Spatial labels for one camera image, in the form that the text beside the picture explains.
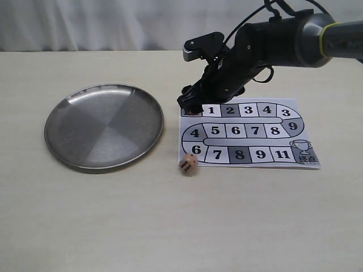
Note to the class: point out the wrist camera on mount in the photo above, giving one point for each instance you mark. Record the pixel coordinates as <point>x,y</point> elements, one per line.
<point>205,47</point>

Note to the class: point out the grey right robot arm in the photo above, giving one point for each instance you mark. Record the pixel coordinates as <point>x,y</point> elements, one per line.
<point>306,40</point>

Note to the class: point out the wooden die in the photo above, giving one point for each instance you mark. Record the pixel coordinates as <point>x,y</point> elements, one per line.
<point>188,164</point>

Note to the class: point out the round metal plate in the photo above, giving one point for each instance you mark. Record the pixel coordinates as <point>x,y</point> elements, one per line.
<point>104,127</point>

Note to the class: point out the paper game board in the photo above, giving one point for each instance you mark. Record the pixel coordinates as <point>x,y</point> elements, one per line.
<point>248,132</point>

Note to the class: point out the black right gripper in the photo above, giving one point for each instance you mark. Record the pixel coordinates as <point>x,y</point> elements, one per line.
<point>257,46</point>

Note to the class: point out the white curtain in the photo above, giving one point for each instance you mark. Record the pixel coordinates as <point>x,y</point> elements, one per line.
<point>30,26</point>

